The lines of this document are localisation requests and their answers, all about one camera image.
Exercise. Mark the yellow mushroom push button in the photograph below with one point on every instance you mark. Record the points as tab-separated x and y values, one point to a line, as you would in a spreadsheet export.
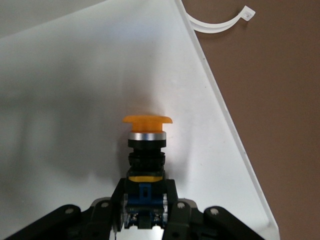
147	125

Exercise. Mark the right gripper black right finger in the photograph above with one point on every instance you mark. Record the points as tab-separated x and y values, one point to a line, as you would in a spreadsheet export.
182	220

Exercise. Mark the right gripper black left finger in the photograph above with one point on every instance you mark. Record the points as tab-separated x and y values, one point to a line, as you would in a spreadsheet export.
100	220

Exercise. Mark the white plastic drawer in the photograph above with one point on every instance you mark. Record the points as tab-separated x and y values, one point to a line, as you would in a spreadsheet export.
75	100

